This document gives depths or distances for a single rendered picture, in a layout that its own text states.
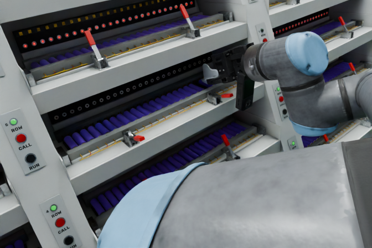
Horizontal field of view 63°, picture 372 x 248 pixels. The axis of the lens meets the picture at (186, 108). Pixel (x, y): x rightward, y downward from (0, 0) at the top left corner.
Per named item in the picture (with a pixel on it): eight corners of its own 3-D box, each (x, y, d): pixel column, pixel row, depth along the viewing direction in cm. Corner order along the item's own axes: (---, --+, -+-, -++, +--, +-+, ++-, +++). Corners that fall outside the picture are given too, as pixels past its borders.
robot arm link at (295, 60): (310, 85, 58) (295, 36, 56) (263, 89, 69) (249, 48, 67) (336, 68, 63) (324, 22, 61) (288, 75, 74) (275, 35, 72)
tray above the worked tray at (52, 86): (247, 37, 90) (246, -12, 84) (39, 115, 61) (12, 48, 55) (203, 30, 105) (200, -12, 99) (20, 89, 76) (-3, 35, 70)
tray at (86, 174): (264, 96, 94) (264, 67, 90) (75, 196, 65) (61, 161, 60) (220, 81, 109) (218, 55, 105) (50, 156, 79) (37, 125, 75)
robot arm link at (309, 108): (352, 133, 61) (336, 75, 58) (293, 144, 66) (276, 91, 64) (347, 116, 69) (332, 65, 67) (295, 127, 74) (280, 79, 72)
